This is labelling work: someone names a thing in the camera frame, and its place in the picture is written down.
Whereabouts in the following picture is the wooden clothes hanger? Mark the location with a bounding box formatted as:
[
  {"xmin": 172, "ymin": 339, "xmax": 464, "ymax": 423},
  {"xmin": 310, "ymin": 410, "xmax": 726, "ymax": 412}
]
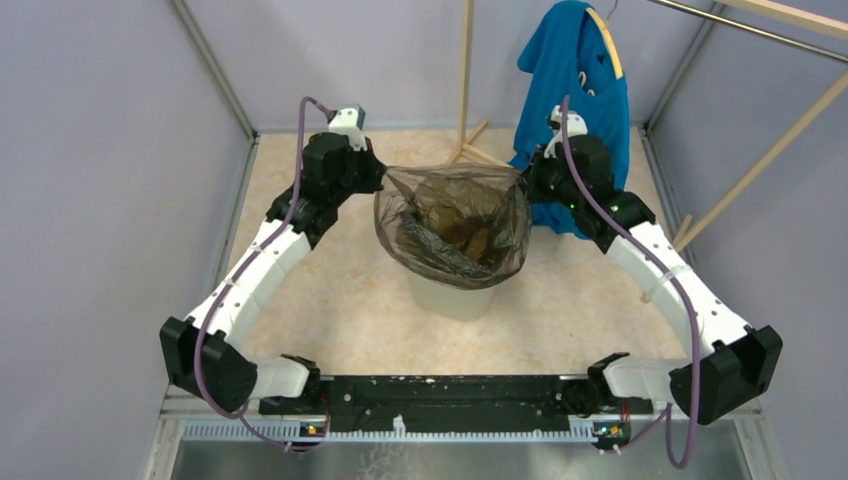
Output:
[{"xmin": 586, "ymin": 7, "xmax": 624, "ymax": 79}]

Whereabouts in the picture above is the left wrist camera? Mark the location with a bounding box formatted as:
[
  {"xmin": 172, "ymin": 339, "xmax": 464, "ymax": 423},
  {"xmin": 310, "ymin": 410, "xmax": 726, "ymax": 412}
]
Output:
[{"xmin": 328, "ymin": 104, "xmax": 369, "ymax": 151}]

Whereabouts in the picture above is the wooden clothes rack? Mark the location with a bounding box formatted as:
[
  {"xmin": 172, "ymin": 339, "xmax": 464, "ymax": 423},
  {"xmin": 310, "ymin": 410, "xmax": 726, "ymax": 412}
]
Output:
[{"xmin": 447, "ymin": 0, "xmax": 848, "ymax": 253}]

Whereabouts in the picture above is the cream plastic trash bin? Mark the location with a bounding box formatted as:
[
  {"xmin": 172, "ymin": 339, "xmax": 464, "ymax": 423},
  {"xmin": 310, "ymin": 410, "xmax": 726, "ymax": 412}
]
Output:
[{"xmin": 405, "ymin": 271, "xmax": 497, "ymax": 321}]

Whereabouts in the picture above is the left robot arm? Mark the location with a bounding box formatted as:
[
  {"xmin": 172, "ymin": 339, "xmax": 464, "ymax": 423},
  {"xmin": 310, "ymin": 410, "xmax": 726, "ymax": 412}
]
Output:
[{"xmin": 159, "ymin": 132, "xmax": 386, "ymax": 418}]

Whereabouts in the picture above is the blue t-shirt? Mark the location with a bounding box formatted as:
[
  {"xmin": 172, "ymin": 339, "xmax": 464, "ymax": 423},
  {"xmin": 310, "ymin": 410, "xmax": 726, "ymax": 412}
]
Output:
[{"xmin": 508, "ymin": 0, "xmax": 633, "ymax": 240}]

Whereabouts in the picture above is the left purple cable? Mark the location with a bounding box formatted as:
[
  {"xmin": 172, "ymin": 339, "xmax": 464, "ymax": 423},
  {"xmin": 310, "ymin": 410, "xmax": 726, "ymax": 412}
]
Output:
[{"xmin": 193, "ymin": 96, "xmax": 333, "ymax": 454}]

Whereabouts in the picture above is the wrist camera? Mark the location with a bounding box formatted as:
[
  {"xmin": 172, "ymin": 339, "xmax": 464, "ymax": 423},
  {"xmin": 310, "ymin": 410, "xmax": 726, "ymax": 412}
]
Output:
[
  {"xmin": 328, "ymin": 104, "xmax": 369, "ymax": 151},
  {"xmin": 544, "ymin": 105, "xmax": 589, "ymax": 158}
]

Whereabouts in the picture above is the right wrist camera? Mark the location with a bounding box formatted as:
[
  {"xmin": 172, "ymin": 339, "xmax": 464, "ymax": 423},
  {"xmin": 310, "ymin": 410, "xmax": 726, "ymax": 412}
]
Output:
[{"xmin": 544, "ymin": 105, "xmax": 589, "ymax": 158}]

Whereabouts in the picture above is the white comb cable tray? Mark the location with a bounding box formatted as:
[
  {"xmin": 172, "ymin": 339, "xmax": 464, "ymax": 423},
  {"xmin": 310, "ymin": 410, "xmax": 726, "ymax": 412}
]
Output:
[{"xmin": 183, "ymin": 417, "xmax": 597, "ymax": 443}]

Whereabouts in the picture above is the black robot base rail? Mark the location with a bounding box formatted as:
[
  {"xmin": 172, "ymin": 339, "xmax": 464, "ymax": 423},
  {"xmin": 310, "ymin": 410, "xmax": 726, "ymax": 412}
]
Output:
[{"xmin": 259, "ymin": 374, "xmax": 617, "ymax": 436}]

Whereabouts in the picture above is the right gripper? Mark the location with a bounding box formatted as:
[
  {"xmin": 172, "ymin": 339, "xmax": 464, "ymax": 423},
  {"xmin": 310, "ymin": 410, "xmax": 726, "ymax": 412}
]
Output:
[{"xmin": 515, "ymin": 144, "xmax": 582, "ymax": 212}]

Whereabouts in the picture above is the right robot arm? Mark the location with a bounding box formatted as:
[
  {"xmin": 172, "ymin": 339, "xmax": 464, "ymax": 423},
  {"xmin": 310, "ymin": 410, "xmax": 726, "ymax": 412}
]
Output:
[{"xmin": 522, "ymin": 134, "xmax": 783, "ymax": 425}]

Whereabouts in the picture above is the dark translucent trash bag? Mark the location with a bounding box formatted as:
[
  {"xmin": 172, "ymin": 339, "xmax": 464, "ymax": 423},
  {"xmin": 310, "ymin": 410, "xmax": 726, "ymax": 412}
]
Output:
[{"xmin": 373, "ymin": 164, "xmax": 532, "ymax": 290}]

